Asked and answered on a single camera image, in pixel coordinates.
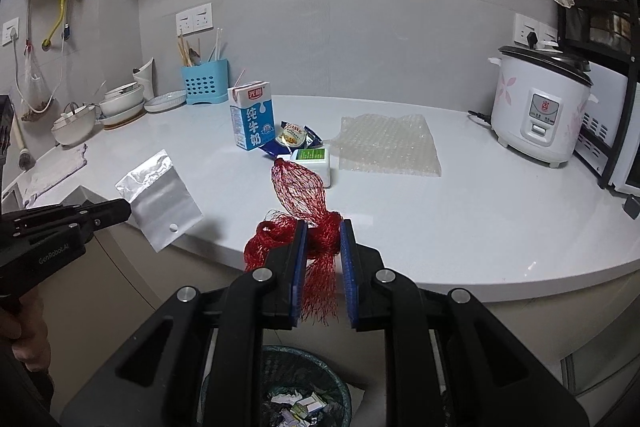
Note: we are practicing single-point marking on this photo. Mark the bundle of wooden chopsticks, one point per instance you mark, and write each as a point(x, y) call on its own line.
point(186, 54)

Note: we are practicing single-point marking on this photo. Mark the white bottle with green label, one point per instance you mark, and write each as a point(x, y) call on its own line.
point(325, 174)

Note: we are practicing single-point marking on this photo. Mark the black power plug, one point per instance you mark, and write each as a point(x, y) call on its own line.
point(531, 39)

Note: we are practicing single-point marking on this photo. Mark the blue snack packet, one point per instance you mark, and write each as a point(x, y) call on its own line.
point(295, 136)

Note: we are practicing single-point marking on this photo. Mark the white rice cooker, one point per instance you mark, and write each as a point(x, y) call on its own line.
point(520, 107)

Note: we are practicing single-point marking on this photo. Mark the blue and white milk carton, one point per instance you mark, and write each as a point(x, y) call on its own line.
point(252, 117)

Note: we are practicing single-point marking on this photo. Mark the beige kitchen cabinet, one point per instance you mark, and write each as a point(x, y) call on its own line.
point(550, 322)

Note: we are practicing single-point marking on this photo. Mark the dark mesh trash bin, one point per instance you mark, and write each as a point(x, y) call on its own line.
point(320, 372)

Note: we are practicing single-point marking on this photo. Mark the red mesh net bag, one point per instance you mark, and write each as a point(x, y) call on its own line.
point(322, 234)

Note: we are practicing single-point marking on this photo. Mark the hanging clear plastic bag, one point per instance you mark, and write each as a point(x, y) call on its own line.
point(35, 97)

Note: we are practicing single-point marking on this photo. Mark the white microwave oven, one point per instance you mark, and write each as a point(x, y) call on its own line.
point(602, 107)

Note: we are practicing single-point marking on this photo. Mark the round wooden trivet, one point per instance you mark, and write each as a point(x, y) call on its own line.
point(125, 124)

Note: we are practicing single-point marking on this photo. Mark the blue rimmed ribbed plate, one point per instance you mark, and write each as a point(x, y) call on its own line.
point(165, 101)

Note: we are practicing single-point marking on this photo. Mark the small green drink carton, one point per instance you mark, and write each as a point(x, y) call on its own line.
point(306, 406)

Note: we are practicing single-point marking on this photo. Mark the metal spoon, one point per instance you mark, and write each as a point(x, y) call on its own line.
point(195, 57)

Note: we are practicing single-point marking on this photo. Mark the black kitchen rack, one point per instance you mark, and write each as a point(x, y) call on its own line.
point(614, 147)

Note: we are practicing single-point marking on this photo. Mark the large white bowl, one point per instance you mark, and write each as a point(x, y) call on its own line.
point(122, 109)

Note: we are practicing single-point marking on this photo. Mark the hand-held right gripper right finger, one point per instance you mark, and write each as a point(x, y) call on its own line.
point(348, 287)

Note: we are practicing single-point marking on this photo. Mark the small black block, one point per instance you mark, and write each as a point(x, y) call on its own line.
point(631, 207)

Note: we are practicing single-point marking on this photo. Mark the clear plastic zip bag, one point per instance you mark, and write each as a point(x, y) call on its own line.
point(160, 202)

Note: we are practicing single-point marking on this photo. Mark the bubble wrap sheet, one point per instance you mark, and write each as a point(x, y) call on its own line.
point(390, 147)

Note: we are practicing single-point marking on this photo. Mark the clear plastic straws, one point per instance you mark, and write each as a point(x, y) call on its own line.
point(216, 47)

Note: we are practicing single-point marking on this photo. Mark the white slanted jug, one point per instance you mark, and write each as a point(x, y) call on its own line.
point(146, 79)

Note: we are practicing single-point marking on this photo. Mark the small white bowl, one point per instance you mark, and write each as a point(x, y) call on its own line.
point(125, 93)

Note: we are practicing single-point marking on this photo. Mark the grey dish cloth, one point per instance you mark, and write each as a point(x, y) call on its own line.
point(55, 172)

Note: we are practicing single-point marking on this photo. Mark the white wall socket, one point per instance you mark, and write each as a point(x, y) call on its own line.
point(10, 32)
point(522, 24)
point(203, 18)
point(185, 22)
point(548, 33)

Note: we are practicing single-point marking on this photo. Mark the dish brush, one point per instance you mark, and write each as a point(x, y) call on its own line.
point(22, 157)

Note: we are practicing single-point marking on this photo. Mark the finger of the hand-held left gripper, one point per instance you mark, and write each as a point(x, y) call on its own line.
point(85, 231)
point(107, 212)

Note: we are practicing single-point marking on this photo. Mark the person's left hand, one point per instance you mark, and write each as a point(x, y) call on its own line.
point(27, 332)

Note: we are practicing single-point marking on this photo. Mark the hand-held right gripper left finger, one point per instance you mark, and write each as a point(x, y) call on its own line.
point(299, 287)

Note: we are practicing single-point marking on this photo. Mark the blue plastic utensil holder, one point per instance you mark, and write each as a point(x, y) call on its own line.
point(205, 84)

